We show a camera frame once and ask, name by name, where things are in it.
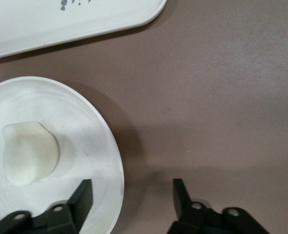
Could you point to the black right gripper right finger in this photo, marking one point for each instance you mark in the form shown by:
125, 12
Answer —
181, 200

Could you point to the cream rabbit print tray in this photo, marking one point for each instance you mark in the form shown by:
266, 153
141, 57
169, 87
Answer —
61, 24

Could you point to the brown table cover mat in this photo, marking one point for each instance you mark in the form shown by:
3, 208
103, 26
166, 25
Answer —
207, 97

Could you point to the small white steamed bun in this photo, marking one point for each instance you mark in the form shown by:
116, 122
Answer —
29, 153

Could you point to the round cream plate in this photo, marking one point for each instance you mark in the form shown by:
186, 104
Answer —
85, 136

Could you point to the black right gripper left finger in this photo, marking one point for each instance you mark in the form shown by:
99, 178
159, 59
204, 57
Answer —
81, 202

